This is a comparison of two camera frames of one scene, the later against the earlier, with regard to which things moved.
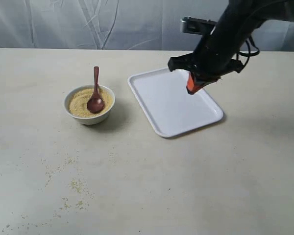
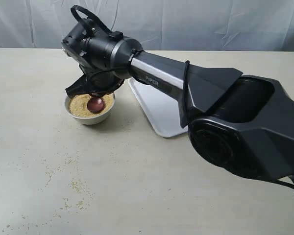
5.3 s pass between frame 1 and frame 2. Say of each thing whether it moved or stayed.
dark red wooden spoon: stayed
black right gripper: moved
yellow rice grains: stayed
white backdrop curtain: stayed
